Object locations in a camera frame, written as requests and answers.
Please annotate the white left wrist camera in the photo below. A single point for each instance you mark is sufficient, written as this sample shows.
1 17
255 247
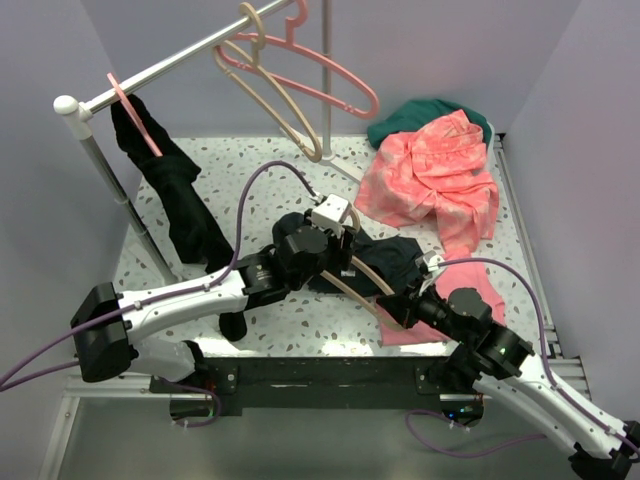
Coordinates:
331 214

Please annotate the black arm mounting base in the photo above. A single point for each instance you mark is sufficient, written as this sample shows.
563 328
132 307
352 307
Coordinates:
357 383

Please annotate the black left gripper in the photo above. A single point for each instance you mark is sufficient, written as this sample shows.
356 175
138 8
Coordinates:
341 256

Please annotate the pink patterned shorts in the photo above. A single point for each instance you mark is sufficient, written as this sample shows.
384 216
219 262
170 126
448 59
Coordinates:
437 171

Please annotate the teal green garment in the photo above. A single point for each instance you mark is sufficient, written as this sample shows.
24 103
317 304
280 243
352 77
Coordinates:
414 114

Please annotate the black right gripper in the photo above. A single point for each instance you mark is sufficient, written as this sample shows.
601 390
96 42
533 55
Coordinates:
404 305

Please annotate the dark navy shorts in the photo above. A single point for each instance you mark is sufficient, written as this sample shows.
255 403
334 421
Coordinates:
392 259

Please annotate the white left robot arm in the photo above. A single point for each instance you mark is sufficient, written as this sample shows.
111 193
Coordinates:
116 332

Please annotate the pink hanger holding pants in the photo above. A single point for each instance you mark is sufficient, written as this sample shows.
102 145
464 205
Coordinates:
133 115

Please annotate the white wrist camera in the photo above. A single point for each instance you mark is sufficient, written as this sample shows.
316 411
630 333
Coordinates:
331 214
429 267

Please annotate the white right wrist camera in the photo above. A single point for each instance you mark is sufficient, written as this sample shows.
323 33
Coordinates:
429 267

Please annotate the aluminium frame rail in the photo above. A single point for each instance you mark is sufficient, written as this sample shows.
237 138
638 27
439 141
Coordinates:
135 387

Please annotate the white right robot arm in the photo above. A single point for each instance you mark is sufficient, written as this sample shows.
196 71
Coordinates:
493 360

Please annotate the black pants on hanger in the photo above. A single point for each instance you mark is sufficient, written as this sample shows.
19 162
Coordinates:
194 233

